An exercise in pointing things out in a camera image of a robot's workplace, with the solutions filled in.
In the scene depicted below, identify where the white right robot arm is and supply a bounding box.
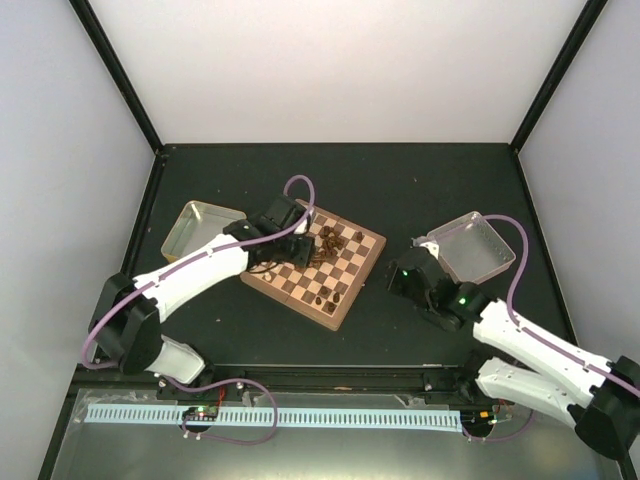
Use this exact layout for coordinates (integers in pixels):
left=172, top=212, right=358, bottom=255
left=388, top=243, right=639, bottom=461

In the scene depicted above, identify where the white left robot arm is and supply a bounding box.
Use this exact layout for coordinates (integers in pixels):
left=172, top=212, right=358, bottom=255
left=88, top=194, right=314, bottom=399

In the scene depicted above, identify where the wooden chess board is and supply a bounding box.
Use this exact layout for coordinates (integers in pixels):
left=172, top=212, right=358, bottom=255
left=241, top=207, right=386, bottom=331

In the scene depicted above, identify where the yellow metal tin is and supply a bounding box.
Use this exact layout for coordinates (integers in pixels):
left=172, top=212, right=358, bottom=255
left=161, top=200, right=246, bottom=263

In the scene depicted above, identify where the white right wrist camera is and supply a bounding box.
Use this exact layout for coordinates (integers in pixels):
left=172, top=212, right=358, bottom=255
left=412, top=236, right=440, bottom=259

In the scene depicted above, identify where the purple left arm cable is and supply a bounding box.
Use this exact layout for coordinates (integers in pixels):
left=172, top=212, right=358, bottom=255
left=79, top=174, right=317, bottom=371

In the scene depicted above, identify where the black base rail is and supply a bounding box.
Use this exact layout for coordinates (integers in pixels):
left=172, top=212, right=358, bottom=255
left=71, top=365, right=495, bottom=406

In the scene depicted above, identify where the white slotted cable duct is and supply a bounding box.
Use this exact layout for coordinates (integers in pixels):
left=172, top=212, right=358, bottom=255
left=84, top=404, right=462, bottom=433

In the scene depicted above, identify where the black frame post left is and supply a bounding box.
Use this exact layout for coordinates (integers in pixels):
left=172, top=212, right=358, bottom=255
left=69, top=0, right=164, bottom=154

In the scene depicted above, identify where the black frame post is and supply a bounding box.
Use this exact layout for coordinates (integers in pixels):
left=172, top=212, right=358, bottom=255
left=510, top=0, right=608, bottom=154
left=69, top=0, right=164, bottom=154

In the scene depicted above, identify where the black frame post right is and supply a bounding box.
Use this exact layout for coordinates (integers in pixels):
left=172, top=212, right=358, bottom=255
left=510, top=0, right=608, bottom=154

